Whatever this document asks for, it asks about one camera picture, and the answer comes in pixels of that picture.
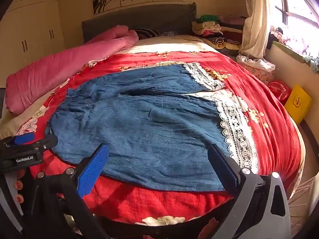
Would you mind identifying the clothes on windowsill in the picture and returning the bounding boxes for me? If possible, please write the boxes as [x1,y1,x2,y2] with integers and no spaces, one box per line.
[269,27,319,73]

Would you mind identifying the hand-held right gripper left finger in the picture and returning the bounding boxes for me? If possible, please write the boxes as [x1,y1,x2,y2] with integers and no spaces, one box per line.
[30,144,110,239]

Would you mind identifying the yellow box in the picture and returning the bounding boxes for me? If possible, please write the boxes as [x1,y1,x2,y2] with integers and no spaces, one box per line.
[284,84,313,125]

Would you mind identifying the blue denim pants lace trim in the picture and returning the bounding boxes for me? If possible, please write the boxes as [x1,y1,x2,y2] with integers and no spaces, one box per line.
[45,62,260,192]

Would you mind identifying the striped pillow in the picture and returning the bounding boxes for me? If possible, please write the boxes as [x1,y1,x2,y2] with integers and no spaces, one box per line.
[132,28,161,40]

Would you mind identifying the white wardrobe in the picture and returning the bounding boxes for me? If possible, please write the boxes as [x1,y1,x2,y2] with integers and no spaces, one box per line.
[0,0,66,88]

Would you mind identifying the grey headboard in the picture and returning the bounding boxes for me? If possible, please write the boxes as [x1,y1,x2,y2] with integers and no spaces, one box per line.
[82,3,197,43]

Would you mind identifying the window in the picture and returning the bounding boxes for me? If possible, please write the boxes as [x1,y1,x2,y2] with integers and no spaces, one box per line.
[269,0,319,55]

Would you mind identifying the bed with cream sheet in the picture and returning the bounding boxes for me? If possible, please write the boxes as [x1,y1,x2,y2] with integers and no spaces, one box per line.
[0,34,307,205]

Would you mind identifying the cream curtain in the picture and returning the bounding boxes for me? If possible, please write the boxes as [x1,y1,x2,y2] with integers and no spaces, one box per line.
[239,0,273,60]

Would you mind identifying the white crumpled cloth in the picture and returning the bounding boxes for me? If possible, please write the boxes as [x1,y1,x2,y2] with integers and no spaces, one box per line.
[236,54,276,71]

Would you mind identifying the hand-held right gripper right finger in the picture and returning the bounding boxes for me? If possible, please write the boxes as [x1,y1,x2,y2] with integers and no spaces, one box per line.
[208,144,292,239]

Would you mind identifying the red bag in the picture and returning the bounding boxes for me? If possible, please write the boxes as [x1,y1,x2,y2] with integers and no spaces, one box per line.
[268,80,292,106]

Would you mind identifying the pink floral box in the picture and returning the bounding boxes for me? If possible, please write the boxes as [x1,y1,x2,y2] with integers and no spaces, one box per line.
[243,63,276,86]

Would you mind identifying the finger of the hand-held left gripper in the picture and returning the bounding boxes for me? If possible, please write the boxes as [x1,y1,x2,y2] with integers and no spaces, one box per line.
[32,135,58,153]
[0,132,35,148]

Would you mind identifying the red floral blanket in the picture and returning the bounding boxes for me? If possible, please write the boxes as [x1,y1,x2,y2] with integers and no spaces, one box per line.
[16,50,303,226]

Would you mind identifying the pink quilt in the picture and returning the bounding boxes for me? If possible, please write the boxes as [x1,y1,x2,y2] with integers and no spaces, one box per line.
[5,25,139,115]

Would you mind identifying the stack of folded clothes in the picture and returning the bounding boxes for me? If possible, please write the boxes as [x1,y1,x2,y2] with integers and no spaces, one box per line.
[191,14,247,50]

